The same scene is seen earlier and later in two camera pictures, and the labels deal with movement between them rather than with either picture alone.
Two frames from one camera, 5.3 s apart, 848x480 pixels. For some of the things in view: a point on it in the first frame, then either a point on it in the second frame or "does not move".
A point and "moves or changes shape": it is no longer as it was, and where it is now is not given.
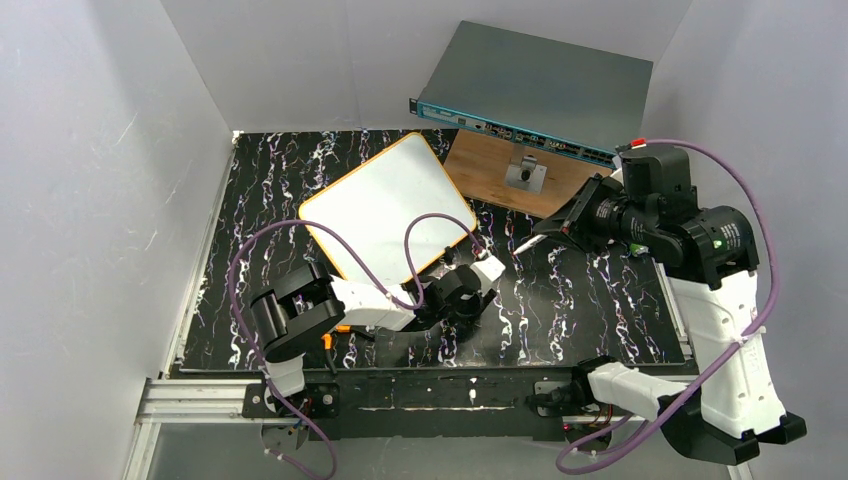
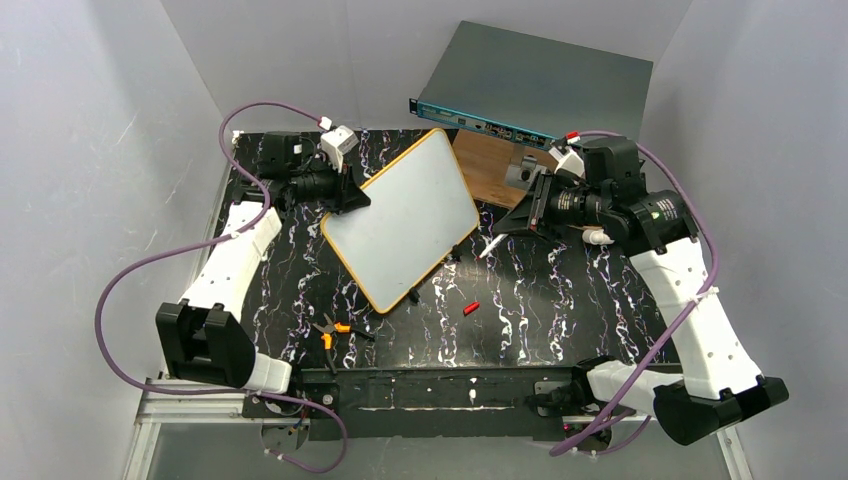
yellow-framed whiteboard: [372, 207] moves or changes shape
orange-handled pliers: [328, 341] does not move
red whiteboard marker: [530, 243] → [500, 238]
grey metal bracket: [527, 175] does not move
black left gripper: [427, 334] → [342, 185]
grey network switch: [538, 93] does not move
